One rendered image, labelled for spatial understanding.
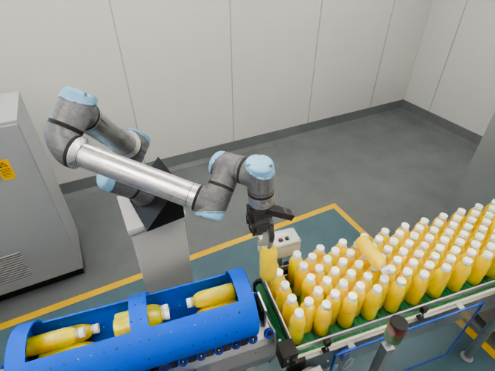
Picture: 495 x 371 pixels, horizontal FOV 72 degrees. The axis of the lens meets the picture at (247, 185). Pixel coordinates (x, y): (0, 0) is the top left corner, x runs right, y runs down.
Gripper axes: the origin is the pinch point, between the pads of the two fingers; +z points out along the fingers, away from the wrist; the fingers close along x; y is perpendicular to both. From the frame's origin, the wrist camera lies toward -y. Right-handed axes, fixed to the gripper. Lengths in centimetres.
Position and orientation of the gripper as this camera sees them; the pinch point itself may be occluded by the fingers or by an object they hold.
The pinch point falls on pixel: (268, 241)
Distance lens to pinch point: 130.6
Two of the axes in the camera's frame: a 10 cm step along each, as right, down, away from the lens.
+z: 0.6, 7.9, 6.1
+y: -9.5, 2.4, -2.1
